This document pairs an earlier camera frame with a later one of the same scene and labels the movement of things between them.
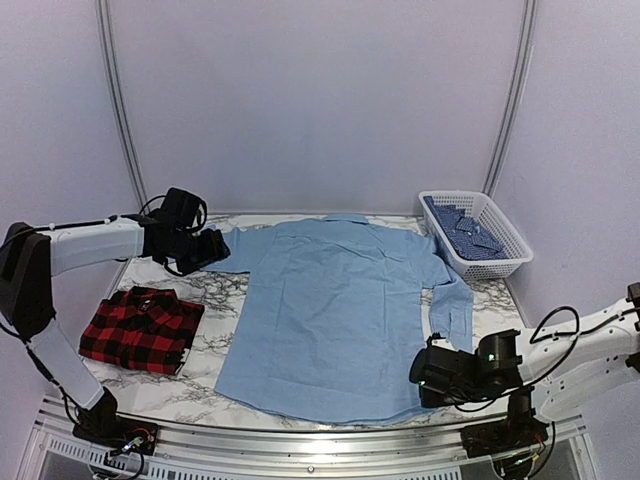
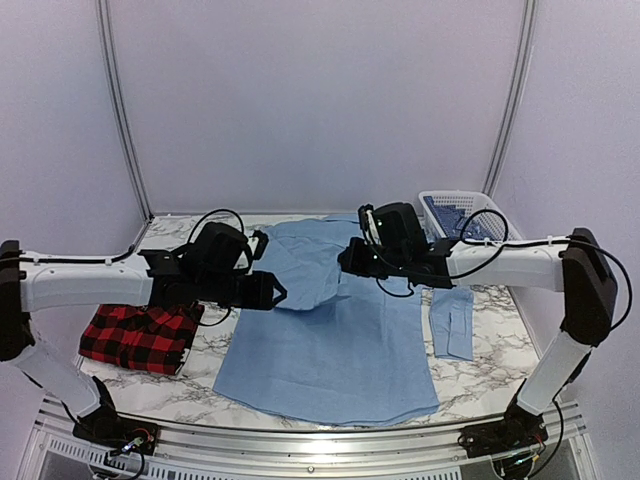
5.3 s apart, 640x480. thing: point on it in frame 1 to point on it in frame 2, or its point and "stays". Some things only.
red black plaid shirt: [145, 329] stays
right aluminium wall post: [529, 25] stays
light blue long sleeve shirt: [334, 317] stays
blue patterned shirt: [465, 235] stays
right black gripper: [429, 399] to [352, 265]
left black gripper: [214, 249] to [261, 295]
